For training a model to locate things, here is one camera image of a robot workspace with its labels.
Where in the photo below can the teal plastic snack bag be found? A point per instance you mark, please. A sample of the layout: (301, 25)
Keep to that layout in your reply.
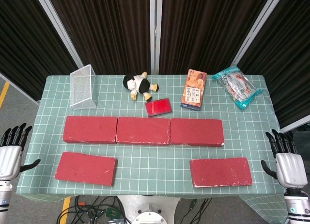
(238, 85)

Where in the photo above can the green circuit board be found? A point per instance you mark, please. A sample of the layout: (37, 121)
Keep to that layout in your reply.
(112, 212)

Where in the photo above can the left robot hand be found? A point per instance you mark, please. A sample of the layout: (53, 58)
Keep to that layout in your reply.
(9, 158)

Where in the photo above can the orange blue snack box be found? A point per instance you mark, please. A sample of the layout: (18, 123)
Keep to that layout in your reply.
(193, 88)

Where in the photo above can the red brick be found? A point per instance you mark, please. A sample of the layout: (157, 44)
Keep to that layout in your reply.
(197, 132)
(86, 168)
(220, 171)
(143, 130)
(89, 129)

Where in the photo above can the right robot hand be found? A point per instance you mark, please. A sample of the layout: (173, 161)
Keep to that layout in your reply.
(289, 168)

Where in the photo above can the green checkered tablecloth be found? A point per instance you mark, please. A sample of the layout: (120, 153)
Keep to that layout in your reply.
(150, 161)

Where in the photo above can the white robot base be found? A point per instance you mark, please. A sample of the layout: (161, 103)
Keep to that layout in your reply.
(150, 209)

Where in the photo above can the black white penguin plush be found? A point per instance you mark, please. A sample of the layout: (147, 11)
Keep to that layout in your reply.
(139, 84)

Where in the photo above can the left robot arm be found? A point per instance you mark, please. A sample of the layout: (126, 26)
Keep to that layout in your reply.
(4, 195)

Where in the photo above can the dark fabric partition panel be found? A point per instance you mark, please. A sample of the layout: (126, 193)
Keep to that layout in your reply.
(106, 30)
(285, 52)
(203, 27)
(21, 39)

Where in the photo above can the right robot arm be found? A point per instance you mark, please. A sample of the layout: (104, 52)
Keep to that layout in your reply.
(296, 207)

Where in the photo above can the small flat red box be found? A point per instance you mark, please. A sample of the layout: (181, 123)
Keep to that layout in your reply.
(159, 107)

